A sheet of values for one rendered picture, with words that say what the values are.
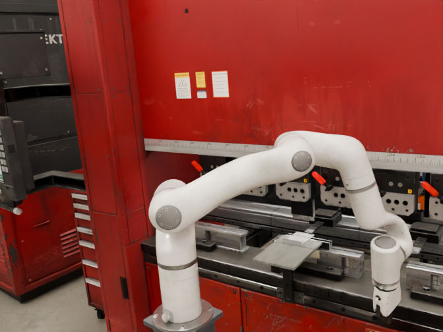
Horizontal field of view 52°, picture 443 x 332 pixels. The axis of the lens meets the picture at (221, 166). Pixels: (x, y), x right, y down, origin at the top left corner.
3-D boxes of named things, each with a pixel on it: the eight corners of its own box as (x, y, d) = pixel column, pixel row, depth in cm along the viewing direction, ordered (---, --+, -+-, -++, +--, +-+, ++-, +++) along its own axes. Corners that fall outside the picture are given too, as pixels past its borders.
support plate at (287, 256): (252, 261, 178) (252, 259, 178) (283, 237, 199) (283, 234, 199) (294, 271, 168) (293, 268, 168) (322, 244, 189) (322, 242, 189)
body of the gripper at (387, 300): (388, 294, 139) (389, 321, 144) (405, 275, 144) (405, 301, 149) (366, 284, 144) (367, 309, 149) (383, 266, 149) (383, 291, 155)
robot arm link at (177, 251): (155, 271, 132) (146, 193, 127) (161, 246, 150) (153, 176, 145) (196, 268, 132) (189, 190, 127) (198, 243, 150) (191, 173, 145)
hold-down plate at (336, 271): (273, 266, 198) (272, 260, 197) (279, 261, 202) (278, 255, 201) (339, 282, 180) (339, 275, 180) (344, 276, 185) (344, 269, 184)
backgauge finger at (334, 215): (294, 234, 202) (294, 224, 200) (318, 216, 222) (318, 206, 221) (320, 239, 195) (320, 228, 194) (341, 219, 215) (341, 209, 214)
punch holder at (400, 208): (370, 211, 170) (371, 168, 166) (378, 204, 177) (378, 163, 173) (413, 217, 162) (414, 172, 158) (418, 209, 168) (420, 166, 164)
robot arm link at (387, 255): (383, 261, 149) (366, 276, 144) (382, 228, 142) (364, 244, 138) (407, 271, 142) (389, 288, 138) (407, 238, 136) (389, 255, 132)
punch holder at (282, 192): (276, 198, 193) (274, 161, 189) (285, 192, 200) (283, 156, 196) (308, 203, 184) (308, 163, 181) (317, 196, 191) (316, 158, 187)
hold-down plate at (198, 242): (163, 241, 234) (162, 236, 233) (170, 237, 238) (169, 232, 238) (209, 251, 217) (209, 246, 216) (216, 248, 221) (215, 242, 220)
